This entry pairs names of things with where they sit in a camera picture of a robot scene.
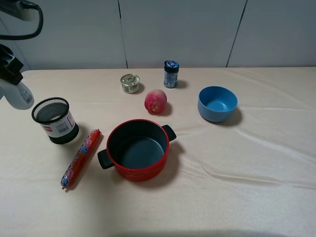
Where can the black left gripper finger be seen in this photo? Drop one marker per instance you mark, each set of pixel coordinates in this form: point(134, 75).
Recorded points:
point(10, 66)

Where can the white bottle with black cap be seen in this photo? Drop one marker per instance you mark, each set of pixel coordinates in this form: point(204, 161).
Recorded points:
point(18, 96)

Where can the black mesh pen holder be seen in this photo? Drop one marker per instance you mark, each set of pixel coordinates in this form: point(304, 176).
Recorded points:
point(54, 116)

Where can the orange wrapped sausage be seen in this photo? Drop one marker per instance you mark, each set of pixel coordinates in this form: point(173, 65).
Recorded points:
point(80, 159)

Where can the small green tin can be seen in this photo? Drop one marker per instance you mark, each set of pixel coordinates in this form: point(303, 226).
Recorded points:
point(130, 83)

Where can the pink peach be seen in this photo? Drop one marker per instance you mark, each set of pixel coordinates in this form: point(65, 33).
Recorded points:
point(155, 101)

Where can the blue labelled small jar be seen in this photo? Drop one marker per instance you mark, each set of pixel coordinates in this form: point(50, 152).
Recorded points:
point(171, 69)

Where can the blue plastic bowl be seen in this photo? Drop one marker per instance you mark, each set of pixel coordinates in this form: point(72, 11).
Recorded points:
point(216, 104)

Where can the beige tablecloth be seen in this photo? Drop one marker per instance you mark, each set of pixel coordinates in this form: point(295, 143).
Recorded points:
point(253, 175)

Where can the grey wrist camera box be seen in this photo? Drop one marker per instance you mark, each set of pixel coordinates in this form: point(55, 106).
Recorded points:
point(15, 9)

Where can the red pot with black handles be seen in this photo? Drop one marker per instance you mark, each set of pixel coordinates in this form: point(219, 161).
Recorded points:
point(137, 149)

